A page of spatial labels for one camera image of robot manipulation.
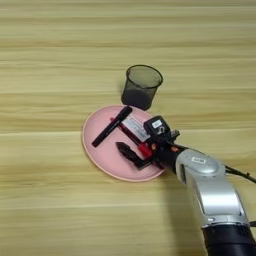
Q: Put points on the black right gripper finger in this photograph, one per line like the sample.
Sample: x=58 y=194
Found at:
x=153 y=140
x=130 y=153

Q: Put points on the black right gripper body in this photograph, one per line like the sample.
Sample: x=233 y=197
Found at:
x=166 y=153

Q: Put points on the white boxed eraser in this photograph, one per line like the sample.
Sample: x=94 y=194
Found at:
x=135 y=127

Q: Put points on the pink round plate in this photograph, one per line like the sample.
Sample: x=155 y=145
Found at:
x=100 y=156

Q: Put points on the black mesh pen cup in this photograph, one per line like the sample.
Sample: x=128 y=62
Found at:
x=140 y=95

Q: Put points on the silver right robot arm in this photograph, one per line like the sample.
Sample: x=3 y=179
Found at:
x=213 y=196

